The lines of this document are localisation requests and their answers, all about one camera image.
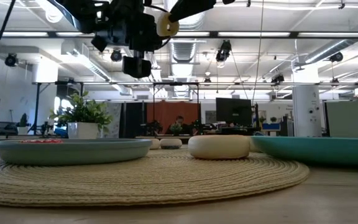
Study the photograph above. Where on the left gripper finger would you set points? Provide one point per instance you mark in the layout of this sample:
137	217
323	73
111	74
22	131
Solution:
137	67
150	34

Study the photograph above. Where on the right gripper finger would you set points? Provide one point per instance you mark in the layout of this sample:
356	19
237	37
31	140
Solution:
194	7

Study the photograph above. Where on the cream round macaron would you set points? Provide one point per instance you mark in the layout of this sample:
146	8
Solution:
219	147

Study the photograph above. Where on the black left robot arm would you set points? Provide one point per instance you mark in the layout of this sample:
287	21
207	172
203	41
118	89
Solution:
73	12

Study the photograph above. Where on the black ceiling spotlight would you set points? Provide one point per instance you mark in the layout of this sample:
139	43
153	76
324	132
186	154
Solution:
223	53
336	57
278	78
11	60
116	56

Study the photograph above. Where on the black portal stand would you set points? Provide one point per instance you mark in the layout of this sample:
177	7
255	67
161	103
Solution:
176	83

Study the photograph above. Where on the orange-brown partition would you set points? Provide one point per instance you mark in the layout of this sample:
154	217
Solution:
160	112

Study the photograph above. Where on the black curtain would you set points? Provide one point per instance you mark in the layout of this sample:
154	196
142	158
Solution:
134	119

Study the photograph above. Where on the overhead light bar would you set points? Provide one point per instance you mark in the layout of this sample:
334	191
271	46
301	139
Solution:
244	34

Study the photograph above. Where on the person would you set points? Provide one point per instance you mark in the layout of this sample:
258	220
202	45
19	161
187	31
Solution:
179	119

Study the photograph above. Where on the pale green small plant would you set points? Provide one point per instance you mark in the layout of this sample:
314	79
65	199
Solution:
176	128

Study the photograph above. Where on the green plant in white pot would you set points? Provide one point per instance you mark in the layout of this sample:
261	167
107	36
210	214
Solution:
82	130

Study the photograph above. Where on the black monitor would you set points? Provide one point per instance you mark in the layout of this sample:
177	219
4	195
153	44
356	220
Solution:
233	112

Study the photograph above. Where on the grey-blue plate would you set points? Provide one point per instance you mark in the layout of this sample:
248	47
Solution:
73	154

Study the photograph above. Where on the round woven straw placemat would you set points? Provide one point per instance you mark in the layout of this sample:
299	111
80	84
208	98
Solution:
151	180

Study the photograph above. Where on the small cactus in white pot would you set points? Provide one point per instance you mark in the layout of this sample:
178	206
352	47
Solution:
23	130

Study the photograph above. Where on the blue box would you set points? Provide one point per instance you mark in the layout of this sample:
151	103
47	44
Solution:
270	127

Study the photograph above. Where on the white round pillar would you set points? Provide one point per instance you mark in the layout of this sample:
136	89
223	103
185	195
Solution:
306	112

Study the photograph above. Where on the grey-green partition panel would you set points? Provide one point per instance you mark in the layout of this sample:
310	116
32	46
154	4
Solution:
346	118

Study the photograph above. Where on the teal plate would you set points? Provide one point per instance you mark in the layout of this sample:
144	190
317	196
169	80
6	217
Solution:
322	152

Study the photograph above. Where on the silver ceiling duct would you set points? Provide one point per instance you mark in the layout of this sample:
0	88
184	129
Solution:
194	26

